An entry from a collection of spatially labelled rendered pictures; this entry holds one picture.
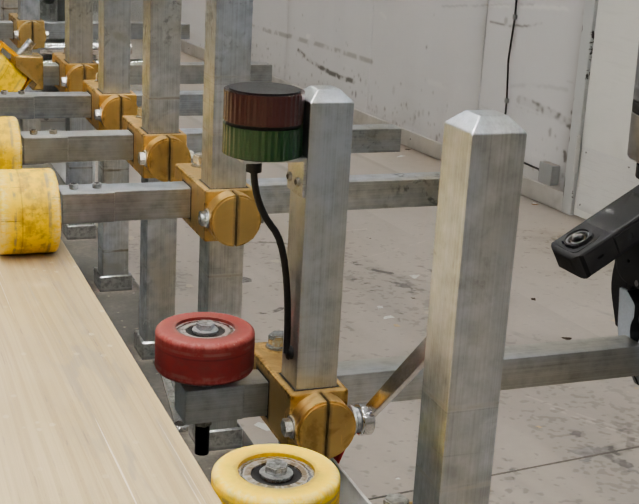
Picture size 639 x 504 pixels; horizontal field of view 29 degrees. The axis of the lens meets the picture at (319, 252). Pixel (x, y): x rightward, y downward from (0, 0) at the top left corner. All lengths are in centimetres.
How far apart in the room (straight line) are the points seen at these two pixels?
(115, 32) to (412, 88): 447
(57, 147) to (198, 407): 51
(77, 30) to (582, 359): 101
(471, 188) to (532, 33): 456
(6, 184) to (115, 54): 51
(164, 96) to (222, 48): 27
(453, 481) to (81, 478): 23
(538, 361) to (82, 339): 40
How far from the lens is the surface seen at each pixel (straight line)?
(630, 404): 332
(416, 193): 131
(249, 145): 91
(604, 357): 117
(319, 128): 93
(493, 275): 73
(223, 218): 117
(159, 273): 147
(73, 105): 170
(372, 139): 156
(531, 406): 323
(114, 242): 171
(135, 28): 248
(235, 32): 116
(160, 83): 141
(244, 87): 93
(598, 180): 495
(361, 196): 129
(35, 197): 118
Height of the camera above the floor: 126
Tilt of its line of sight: 17 degrees down
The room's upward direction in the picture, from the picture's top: 3 degrees clockwise
